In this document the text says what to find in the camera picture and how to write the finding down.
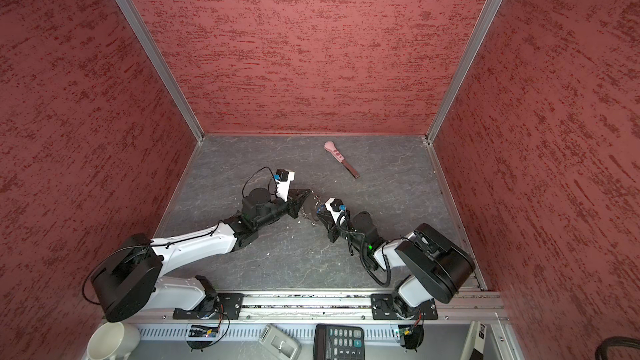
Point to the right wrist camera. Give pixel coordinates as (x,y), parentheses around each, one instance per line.
(334,209)

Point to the aluminium front rail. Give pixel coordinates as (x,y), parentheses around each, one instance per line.
(354,306)

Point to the right aluminium corner post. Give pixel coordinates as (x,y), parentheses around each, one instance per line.
(480,30)

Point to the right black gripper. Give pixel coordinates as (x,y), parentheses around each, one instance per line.
(329,224)

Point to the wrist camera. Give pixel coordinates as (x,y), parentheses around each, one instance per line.
(283,179)
(334,209)

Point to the aluminium corner post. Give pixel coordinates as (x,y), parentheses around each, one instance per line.
(480,30)
(136,23)

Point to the pink handled knife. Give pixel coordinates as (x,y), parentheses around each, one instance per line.
(331,148)

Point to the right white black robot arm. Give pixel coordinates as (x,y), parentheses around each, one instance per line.
(437,267)

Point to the left aluminium corner post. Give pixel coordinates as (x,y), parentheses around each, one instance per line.
(136,23)

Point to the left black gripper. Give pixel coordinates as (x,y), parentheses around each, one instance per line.
(295,201)

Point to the white mug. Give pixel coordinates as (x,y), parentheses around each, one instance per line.
(113,341)

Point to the grey plastic device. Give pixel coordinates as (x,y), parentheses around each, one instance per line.
(279,344)

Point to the black calculator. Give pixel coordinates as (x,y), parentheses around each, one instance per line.
(338,342)

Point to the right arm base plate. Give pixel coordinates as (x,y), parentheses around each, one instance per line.
(392,307)

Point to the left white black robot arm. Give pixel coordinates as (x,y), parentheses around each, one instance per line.
(136,277)

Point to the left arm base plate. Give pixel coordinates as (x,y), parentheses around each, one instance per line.
(225,306)

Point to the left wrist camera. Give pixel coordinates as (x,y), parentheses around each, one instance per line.
(283,179)

